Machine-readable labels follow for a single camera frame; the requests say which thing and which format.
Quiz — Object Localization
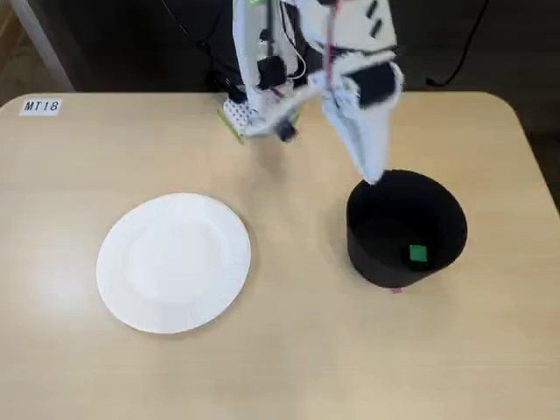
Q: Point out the black cable with plug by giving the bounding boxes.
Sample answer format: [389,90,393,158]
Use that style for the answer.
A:
[425,0,490,88]

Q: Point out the red white servo cable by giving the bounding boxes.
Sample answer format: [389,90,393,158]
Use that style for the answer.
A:
[322,0,343,91]

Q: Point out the white paper plate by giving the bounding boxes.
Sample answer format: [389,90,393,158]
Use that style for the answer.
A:
[94,192,253,335]

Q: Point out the wooden panel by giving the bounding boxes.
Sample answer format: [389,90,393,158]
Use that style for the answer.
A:
[0,0,32,109]

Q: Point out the black looped cable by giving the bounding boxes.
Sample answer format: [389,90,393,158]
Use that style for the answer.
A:
[157,0,240,95]

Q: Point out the green cube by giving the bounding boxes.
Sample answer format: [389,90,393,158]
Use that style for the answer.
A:
[407,244,430,265]

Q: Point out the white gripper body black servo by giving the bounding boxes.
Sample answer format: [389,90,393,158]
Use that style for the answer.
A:
[335,48,406,117]

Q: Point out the black round pot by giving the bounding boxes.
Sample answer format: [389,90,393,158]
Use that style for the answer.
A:
[345,169,469,291]

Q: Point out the wrist camera on white mount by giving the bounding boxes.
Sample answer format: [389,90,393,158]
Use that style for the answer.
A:
[243,83,324,144]

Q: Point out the white metal post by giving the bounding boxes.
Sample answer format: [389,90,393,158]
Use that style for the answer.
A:
[9,0,76,93]

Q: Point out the white label MT18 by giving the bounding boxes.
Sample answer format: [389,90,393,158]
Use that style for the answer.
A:
[18,97,64,117]

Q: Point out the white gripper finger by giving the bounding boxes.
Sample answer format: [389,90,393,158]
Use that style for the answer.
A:
[346,101,396,185]
[320,85,372,184]

